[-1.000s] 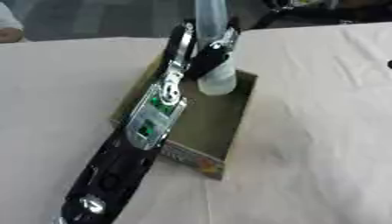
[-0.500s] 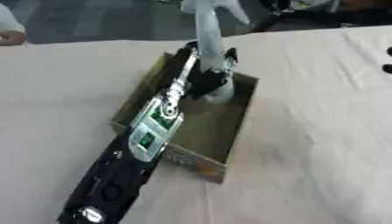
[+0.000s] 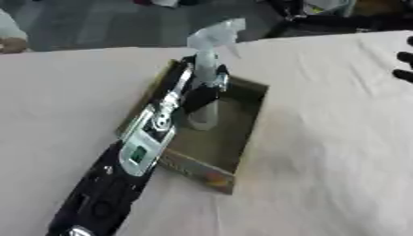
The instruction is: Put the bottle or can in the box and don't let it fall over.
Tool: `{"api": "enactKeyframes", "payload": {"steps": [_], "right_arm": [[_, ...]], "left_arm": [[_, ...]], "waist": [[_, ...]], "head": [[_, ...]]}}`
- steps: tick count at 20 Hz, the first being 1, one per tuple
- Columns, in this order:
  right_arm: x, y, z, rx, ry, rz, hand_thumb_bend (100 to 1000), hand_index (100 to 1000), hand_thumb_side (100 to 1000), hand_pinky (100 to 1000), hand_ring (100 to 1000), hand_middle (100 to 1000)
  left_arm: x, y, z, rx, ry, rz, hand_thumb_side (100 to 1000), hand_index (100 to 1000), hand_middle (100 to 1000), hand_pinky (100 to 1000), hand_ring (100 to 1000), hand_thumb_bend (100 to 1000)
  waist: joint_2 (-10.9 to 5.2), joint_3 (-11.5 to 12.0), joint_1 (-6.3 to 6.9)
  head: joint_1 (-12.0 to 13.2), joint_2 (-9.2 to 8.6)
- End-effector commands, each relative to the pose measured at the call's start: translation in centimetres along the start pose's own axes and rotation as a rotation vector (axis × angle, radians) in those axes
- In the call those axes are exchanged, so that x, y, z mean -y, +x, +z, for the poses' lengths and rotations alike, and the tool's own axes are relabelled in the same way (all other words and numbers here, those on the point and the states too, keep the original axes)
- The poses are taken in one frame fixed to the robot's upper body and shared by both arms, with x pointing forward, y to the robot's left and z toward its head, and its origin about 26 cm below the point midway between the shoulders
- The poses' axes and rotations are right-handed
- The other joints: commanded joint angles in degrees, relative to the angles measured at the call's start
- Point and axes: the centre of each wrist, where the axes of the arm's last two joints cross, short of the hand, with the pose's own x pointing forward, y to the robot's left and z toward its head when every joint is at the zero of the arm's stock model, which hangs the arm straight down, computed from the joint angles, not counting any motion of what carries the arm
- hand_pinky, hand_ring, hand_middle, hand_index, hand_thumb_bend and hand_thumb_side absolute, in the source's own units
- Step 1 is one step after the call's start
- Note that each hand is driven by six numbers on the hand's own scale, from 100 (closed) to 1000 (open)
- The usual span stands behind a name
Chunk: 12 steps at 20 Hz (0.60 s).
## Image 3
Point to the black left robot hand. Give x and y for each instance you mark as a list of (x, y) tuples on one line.
[(201, 92)]

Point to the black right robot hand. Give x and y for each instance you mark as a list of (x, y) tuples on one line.
[(404, 66)]

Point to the clear spray bottle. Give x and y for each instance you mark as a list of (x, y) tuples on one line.
[(205, 69)]

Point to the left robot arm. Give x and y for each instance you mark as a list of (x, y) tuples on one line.
[(113, 175)]

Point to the tan cardboard box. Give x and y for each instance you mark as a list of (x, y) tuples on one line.
[(218, 138)]

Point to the black chair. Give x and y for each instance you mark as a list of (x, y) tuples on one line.
[(328, 20)]

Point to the person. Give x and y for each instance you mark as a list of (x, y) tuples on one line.
[(10, 35)]

